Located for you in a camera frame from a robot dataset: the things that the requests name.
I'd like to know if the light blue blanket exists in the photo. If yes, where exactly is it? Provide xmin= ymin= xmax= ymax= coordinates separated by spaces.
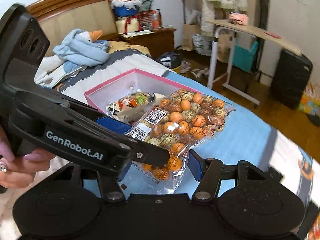
xmin=53 ymin=29 xmax=110 ymax=73

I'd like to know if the wooden nightstand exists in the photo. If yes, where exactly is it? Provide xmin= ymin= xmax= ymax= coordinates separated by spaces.
xmin=119 ymin=28 xmax=176 ymax=59

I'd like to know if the instant noodle packet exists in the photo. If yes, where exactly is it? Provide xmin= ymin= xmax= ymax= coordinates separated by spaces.
xmin=106 ymin=92 xmax=165 ymax=124

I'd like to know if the goose plush toy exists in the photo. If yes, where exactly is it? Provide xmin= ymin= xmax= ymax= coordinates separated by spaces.
xmin=34 ymin=29 xmax=110 ymax=88

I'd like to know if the wooden upholstered headboard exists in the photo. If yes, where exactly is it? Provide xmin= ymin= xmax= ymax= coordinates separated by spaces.
xmin=27 ymin=0 xmax=119 ymax=56

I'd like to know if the large coated peanuts bag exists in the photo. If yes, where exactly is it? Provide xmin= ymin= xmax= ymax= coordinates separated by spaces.
xmin=121 ymin=89 xmax=235 ymax=195

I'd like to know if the black suitcase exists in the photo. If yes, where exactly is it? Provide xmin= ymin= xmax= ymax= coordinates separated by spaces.
xmin=270 ymin=49 xmax=313 ymax=109

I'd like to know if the brown paper bag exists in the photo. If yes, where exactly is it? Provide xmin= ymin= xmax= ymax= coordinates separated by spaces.
xmin=182 ymin=24 xmax=201 ymax=51

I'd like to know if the pink tissue pack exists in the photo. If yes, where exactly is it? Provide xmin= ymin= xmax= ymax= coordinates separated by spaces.
xmin=228 ymin=12 xmax=249 ymax=26

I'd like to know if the pink cardboard box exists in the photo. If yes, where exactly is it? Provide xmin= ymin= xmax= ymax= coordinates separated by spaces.
xmin=84 ymin=68 xmax=197 ymax=113

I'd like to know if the person's left hand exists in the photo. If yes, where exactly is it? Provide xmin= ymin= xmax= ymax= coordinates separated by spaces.
xmin=1 ymin=129 xmax=55 ymax=189

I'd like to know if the wooden rolling side table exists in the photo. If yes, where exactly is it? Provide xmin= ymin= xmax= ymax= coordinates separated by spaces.
xmin=206 ymin=19 xmax=302 ymax=107

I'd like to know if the patterned bed sheet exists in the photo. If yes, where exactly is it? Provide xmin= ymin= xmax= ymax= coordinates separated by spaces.
xmin=34 ymin=39 xmax=320 ymax=238

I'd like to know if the teal shopping bag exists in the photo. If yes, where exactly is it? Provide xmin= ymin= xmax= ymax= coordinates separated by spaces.
xmin=233 ymin=38 xmax=259 ymax=73

